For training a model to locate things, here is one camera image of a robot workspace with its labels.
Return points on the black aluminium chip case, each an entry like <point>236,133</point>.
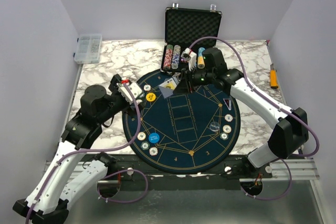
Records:
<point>183,26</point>

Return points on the black mounting base rail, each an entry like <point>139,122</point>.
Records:
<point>137,175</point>

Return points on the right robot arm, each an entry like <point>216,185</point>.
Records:
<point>288,126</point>

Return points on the round blue poker mat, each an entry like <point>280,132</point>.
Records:
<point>182,122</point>

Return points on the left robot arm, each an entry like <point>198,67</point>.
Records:
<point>76,166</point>

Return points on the yellow chip stack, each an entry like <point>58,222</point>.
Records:
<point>200,59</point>

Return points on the blue grey chip stack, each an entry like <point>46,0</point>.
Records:
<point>176,57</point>

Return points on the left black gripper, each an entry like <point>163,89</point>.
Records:
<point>129,109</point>

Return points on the green poker chip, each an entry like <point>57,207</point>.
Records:
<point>224,136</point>

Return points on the blue playing card box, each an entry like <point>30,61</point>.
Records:
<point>167,87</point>

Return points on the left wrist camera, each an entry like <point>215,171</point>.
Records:
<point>131,91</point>

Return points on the yellow white poker chip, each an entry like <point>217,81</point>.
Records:
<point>227,129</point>

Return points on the orange utility knife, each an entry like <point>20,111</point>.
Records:
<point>273,77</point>

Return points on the red white chip stack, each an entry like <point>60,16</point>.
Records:
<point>168,57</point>

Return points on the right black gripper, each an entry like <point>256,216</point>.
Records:
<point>186,85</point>

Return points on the red white poker chip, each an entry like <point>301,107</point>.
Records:
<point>228,117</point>

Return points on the clear plastic organizer box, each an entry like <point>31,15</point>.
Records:
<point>88,49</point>

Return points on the red triangular card marker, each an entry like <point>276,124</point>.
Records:
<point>228,103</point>

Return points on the blue small blind button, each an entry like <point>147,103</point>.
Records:
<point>154,138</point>

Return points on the clear dealer button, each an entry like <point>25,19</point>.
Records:
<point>214,126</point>

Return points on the yellow big blind button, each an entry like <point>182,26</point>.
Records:
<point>150,97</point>

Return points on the green white chip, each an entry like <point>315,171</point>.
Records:
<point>145,145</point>

